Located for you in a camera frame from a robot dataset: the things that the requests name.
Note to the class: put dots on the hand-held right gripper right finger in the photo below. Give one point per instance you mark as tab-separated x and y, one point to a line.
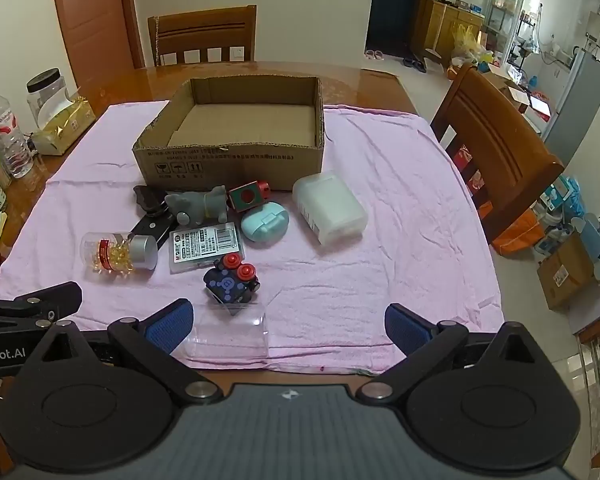
406	327

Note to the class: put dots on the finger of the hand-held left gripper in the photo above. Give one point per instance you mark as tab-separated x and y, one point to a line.
40	297

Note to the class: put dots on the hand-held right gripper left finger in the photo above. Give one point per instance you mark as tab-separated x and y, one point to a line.
172	327

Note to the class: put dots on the clear plastic container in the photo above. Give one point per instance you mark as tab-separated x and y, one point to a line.
230	335

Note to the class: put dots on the black cube toy red buttons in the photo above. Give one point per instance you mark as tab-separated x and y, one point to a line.
227	282

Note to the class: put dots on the clear bottle of gold capsules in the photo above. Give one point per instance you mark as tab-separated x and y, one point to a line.
120	252

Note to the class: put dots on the black clip holder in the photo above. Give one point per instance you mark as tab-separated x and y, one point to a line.
150	230

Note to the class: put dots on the brown cardboard box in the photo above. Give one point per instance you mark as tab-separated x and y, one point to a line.
230	160

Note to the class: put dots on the pink towel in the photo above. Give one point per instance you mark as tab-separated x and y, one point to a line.
380	260

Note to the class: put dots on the clear flat case with label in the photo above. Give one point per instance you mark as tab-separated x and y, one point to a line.
205	247

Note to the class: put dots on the grey toy dog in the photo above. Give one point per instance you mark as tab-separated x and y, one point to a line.
200	205

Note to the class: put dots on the teal oval case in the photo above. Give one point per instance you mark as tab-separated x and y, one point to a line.
262	222

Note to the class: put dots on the white translucent plastic box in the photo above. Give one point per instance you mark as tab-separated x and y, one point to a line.
330	205

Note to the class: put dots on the orange bag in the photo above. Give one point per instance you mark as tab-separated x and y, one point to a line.
517	235

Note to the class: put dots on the red and green cube toy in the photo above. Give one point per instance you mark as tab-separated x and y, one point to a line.
247	197

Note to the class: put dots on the clear water bottle red label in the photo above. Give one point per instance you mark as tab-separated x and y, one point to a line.
7	140

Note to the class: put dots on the cardboard box on floor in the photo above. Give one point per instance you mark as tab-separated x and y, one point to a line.
565	272

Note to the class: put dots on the gold tissue box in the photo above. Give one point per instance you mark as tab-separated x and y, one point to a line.
65	125

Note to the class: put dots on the wooden chair with curved back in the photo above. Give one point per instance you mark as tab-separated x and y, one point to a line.
495	150

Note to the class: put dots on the blue floor fan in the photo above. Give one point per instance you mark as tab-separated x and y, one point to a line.
592	245

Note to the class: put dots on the clear jar with black lid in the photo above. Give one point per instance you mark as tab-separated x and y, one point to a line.
45	82

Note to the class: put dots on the pair of dark slippers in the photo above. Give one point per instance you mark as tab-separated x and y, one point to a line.
415	64

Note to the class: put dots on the pair of pink slippers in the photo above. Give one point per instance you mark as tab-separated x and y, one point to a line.
374	54

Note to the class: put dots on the brown wooden door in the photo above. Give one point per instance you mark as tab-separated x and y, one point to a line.
90	25

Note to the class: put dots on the grey refrigerator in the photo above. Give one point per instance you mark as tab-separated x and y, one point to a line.
577	105

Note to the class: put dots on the yellow plastic bag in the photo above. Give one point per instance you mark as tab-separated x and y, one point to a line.
467	40

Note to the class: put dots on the wooden cabinet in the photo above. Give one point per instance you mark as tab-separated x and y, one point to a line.
445	25

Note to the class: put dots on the wooden chair with slotted back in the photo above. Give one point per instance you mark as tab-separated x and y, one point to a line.
200	22

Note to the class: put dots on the dark blue door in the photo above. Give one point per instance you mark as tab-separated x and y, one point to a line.
395	5

